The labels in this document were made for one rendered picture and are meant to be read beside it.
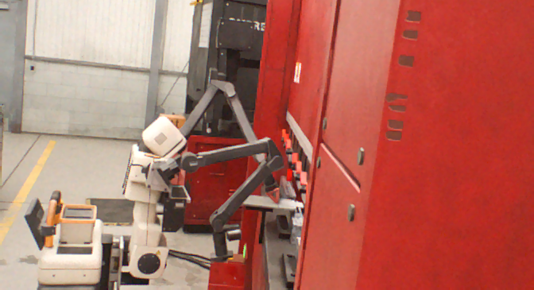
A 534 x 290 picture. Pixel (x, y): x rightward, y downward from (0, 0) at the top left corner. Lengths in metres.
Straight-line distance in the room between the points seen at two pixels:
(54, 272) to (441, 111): 2.23
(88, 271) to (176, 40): 7.52
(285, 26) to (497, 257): 3.27
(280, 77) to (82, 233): 1.66
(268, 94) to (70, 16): 6.46
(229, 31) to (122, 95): 6.12
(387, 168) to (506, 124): 0.06
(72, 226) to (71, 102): 7.23
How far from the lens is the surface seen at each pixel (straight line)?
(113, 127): 9.71
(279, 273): 2.22
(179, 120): 4.89
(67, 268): 2.42
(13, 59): 9.69
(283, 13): 3.53
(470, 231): 0.30
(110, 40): 9.58
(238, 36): 3.67
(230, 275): 2.46
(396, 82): 0.28
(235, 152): 2.35
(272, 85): 3.53
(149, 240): 2.55
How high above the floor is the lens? 1.72
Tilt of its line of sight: 9 degrees down
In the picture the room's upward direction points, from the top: 7 degrees clockwise
